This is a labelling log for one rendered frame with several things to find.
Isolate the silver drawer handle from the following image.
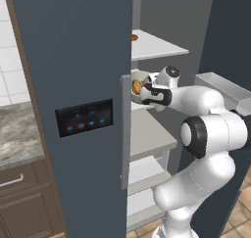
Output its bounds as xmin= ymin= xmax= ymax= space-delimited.
xmin=0 ymin=172 xmax=25 ymax=188

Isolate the brown drawer front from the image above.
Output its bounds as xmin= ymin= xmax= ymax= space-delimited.
xmin=0 ymin=159 xmax=52 ymax=199

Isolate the grey fridge door handle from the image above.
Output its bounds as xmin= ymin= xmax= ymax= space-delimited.
xmin=119 ymin=73 xmax=132 ymax=191

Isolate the brown chicken drumstick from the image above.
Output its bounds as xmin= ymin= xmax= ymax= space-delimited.
xmin=131 ymin=78 xmax=142 ymax=96

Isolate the dark grey fridge door with display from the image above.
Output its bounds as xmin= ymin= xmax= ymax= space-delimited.
xmin=9 ymin=0 xmax=134 ymax=238

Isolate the pale grey bowl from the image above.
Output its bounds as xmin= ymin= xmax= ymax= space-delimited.
xmin=130 ymin=69 xmax=153 ymax=104

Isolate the white fridge shelf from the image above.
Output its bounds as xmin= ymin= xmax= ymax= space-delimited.
xmin=130 ymin=28 xmax=190 ymax=63

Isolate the dark grey fridge door with bin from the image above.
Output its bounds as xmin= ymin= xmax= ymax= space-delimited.
xmin=177 ymin=0 xmax=251 ymax=238

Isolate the grey fridge shelf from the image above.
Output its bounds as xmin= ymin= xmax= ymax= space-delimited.
xmin=129 ymin=101 xmax=178 ymax=163

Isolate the dark grey fridge body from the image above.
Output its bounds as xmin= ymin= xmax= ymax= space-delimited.
xmin=126 ymin=0 xmax=217 ymax=233

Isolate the brown cupboard door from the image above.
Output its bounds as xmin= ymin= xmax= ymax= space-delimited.
xmin=0 ymin=192 xmax=65 ymax=238

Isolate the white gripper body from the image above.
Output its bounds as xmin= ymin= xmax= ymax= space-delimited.
xmin=141 ymin=72 xmax=162 ymax=88

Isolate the grey fridge door bin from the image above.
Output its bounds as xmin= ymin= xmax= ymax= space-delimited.
xmin=193 ymin=71 xmax=251 ymax=118

